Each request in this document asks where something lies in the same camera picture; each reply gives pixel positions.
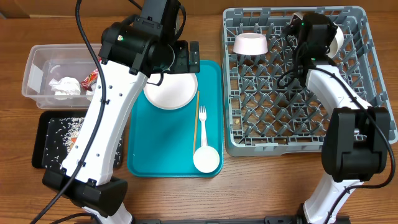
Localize white bowl with food scraps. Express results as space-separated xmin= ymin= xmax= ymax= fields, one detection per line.
xmin=233 ymin=33 xmax=268 ymax=55

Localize white napkin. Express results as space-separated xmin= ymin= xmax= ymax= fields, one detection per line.
xmin=86 ymin=90 xmax=95 ymax=101
xmin=49 ymin=77 xmax=81 ymax=100

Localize red snack wrapper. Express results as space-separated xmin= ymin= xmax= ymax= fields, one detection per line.
xmin=80 ymin=69 xmax=99 ymax=91

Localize small white round cup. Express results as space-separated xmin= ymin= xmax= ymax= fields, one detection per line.
xmin=193 ymin=146 xmax=220 ymax=174

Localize small white bowl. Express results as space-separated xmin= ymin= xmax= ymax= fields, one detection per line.
xmin=327 ymin=27 xmax=344 ymax=58

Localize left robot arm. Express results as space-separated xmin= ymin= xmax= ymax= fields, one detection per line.
xmin=42 ymin=0 xmax=200 ymax=223

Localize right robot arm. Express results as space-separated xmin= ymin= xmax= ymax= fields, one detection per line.
xmin=282 ymin=12 xmax=396 ymax=223

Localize large white plate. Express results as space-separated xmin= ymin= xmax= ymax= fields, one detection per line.
xmin=144 ymin=73 xmax=198 ymax=110

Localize wooden chopstick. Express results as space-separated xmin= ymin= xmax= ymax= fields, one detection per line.
xmin=193 ymin=90 xmax=200 ymax=155

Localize white plastic fork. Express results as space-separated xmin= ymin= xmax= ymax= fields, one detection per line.
xmin=198 ymin=105 xmax=208 ymax=147

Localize teal plastic tray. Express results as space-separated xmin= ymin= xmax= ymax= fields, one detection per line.
xmin=126 ymin=60 xmax=223 ymax=177

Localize grey dish rack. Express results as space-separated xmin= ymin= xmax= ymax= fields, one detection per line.
xmin=222 ymin=6 xmax=391 ymax=156

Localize clear plastic bin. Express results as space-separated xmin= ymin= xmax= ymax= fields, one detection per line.
xmin=22 ymin=44 xmax=96 ymax=110

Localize spilled rice and peanuts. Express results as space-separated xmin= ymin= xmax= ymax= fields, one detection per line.
xmin=44 ymin=117 xmax=85 ymax=164

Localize black plastic tray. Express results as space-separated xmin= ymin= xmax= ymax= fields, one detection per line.
xmin=31 ymin=110 xmax=124 ymax=169

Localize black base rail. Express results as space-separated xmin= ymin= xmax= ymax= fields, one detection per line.
xmin=133 ymin=215 xmax=352 ymax=224

